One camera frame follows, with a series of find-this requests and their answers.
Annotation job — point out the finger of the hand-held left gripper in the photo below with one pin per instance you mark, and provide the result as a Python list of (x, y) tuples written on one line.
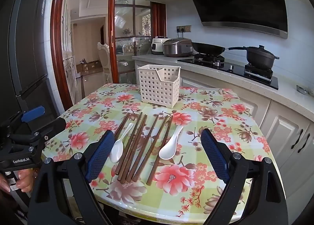
[(51, 126), (32, 114)]

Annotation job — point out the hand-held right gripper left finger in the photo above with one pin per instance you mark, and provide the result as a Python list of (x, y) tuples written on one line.
[(100, 156)]

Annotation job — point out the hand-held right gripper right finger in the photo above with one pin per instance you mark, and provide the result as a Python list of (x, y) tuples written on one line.
[(215, 156)]

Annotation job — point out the small white ceramic spoon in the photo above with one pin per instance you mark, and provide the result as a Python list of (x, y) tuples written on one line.
[(116, 152)]

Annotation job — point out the brown wooden chopstick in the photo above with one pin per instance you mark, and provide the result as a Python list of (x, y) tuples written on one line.
[(164, 136), (147, 141), (122, 125), (139, 151), (129, 141), (151, 146), (134, 146)]

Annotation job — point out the large white ceramic spoon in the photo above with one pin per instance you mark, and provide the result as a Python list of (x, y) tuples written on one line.
[(168, 152)]

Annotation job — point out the white plastic utensil basket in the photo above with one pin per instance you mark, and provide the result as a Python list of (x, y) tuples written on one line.
[(157, 90)]

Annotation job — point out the person's left hand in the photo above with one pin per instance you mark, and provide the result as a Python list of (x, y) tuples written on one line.
[(24, 180)]

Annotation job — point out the floral tablecloth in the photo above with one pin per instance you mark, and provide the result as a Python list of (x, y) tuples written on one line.
[(208, 117)]

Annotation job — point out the cardboard box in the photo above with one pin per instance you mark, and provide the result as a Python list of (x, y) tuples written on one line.
[(94, 64), (82, 67)]

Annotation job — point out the ornate white chair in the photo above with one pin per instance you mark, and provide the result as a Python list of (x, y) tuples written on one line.
[(104, 60)]

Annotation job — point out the black glass gas hob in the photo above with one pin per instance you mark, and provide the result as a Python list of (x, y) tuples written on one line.
[(235, 70)]

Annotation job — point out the white panelled wardrobe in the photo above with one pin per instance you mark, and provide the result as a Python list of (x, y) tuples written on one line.
[(66, 31)]

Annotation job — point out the white stone countertop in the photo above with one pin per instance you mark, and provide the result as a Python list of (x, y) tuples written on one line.
[(284, 92)]

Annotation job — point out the black pot with lid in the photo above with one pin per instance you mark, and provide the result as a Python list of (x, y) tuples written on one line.
[(260, 59)]

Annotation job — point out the small metal dish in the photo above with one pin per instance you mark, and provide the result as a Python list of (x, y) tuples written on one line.
[(301, 90)]

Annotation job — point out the black wok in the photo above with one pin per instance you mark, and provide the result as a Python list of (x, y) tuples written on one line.
[(208, 48)]

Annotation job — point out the silver rice cooker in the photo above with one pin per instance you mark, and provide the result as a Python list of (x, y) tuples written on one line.
[(176, 48)]

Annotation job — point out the white electric cooker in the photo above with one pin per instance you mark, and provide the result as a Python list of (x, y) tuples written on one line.
[(157, 45)]

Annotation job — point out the glass sliding door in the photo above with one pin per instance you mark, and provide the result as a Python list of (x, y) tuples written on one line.
[(142, 18)]

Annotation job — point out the red-brown wooden panel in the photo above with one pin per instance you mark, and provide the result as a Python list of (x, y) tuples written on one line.
[(158, 18)]

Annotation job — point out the red-brown wooden door frame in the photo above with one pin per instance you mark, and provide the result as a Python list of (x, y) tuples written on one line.
[(55, 43)]

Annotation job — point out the gold wall socket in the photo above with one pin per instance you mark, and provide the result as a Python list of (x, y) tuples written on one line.
[(186, 28)]

